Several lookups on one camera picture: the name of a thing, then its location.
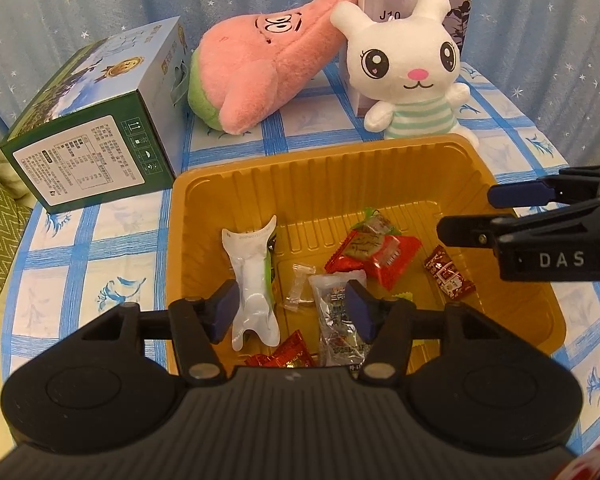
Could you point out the blue checked tablecloth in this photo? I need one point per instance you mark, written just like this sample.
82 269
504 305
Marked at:
130 240

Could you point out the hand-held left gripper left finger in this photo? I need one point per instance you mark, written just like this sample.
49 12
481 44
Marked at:
222 310

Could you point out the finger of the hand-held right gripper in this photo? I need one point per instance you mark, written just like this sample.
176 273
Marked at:
517 195
470 231

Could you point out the silver foil snack packet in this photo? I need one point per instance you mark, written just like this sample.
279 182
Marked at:
252 280

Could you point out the green brown candy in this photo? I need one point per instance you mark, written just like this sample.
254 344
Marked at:
377 221

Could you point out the orange plastic tray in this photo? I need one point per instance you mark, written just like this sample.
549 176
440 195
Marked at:
330 180

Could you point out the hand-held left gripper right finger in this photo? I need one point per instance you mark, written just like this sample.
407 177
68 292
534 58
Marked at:
360 310

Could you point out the grey white cardboard box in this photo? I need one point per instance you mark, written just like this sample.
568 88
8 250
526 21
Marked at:
380 10

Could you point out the blue star curtain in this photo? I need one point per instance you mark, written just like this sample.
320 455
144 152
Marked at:
80 0

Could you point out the pink starfish plush toy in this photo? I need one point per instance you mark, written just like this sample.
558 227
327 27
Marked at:
260 70

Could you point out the white rabbit plush toy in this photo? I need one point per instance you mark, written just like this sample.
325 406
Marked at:
405 55

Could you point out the red gold candy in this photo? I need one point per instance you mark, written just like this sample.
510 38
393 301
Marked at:
290 352

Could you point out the yellow green candy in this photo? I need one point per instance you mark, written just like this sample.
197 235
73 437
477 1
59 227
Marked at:
405 297

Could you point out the green printed cardboard box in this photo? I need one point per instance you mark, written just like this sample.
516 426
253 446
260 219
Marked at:
80 170

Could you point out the beige green snack packet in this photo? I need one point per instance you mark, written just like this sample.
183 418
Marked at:
362 246

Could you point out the large red snack packet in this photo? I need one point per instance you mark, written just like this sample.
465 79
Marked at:
395 260

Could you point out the dark red patterned candy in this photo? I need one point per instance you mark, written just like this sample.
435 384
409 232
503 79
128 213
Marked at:
447 274

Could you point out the clear candy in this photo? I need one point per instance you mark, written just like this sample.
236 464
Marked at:
299 287

